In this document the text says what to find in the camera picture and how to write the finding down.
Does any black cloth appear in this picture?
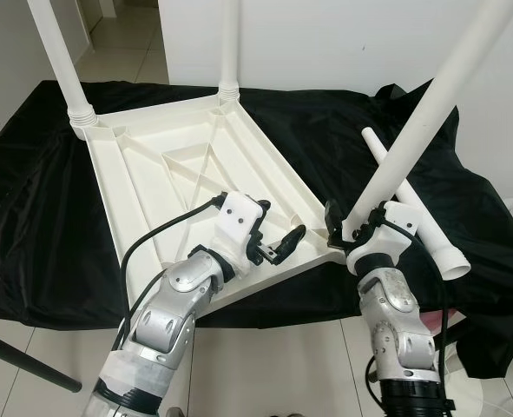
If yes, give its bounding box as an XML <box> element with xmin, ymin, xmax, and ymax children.
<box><xmin>0</xmin><ymin>80</ymin><xmax>513</xmax><ymax>379</ymax></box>

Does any black metal stand leg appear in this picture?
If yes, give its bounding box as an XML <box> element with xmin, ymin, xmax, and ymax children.
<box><xmin>0</xmin><ymin>326</ymin><xmax>83</xmax><ymax>394</ymax></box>

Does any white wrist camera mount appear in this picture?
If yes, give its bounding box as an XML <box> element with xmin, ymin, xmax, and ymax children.
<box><xmin>213</xmin><ymin>193</ymin><xmax>270</xmax><ymax>275</ymax></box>
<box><xmin>347</xmin><ymin>202</ymin><xmax>426</xmax><ymax>275</ymax></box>

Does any pink object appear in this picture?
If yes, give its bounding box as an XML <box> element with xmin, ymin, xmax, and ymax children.
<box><xmin>421</xmin><ymin>313</ymin><xmax>448</xmax><ymax>331</ymax></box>

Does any white plastic table top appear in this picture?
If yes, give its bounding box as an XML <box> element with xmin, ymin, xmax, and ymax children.
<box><xmin>69</xmin><ymin>85</ymin><xmax>348</xmax><ymax>309</ymax></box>

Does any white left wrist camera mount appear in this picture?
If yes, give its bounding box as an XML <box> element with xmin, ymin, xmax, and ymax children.
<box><xmin>213</xmin><ymin>193</ymin><xmax>270</xmax><ymax>275</ymax></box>

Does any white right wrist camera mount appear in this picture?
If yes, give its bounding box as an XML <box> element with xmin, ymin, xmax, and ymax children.
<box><xmin>347</xmin><ymin>202</ymin><xmax>426</xmax><ymax>275</ymax></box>

